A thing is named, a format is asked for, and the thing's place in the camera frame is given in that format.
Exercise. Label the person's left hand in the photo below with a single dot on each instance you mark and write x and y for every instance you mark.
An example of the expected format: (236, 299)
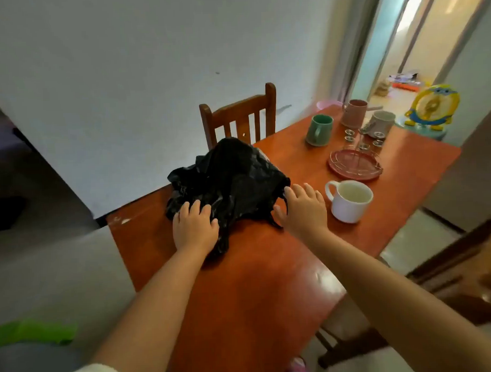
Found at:
(195, 231)

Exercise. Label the person's right hand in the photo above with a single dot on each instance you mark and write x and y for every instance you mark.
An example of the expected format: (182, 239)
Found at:
(306, 212)

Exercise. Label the black plastic garbage bag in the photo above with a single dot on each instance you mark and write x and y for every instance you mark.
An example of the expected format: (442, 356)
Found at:
(229, 176)

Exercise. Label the person's right forearm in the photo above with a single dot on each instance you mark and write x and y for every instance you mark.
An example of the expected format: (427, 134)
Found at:
(394, 307)

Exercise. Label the person's left forearm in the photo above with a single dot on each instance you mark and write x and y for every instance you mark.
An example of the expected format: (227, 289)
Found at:
(153, 315)

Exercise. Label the white ceramic mug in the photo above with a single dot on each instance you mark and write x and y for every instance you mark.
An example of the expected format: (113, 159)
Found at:
(350, 206)

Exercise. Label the red round tray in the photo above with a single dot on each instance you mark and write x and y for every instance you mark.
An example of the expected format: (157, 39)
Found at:
(353, 166)

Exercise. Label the green ceramic mug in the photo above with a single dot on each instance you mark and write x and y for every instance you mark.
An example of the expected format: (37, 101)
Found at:
(318, 131)

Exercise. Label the small glass cup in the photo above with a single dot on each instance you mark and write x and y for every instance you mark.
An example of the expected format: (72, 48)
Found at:
(379, 135)
(348, 139)
(364, 147)
(377, 143)
(349, 132)

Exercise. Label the brown ceramic mug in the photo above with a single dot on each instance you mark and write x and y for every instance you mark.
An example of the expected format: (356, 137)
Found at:
(353, 115)

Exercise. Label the grey ceramic mug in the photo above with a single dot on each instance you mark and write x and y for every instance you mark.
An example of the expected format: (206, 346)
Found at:
(382, 123)

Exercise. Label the slatted wooden chair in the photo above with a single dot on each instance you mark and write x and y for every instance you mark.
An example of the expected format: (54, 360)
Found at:
(238, 108)

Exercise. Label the teal round stool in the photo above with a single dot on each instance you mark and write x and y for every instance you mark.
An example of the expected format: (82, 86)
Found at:
(424, 131)

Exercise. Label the pink slipper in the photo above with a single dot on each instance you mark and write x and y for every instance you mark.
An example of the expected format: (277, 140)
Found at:
(298, 370)

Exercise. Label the orange toy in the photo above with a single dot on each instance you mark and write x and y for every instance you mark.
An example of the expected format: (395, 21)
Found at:
(406, 86)

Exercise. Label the dark wooden chair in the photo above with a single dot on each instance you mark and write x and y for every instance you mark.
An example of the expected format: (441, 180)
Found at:
(453, 281)

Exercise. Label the yellow cartoon fan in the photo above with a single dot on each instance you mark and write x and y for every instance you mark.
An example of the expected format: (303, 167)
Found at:
(431, 105)

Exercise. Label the green cloth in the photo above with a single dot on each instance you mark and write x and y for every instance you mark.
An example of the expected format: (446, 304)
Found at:
(33, 332)

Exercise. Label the grey metal door frame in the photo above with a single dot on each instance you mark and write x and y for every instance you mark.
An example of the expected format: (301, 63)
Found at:
(356, 35)

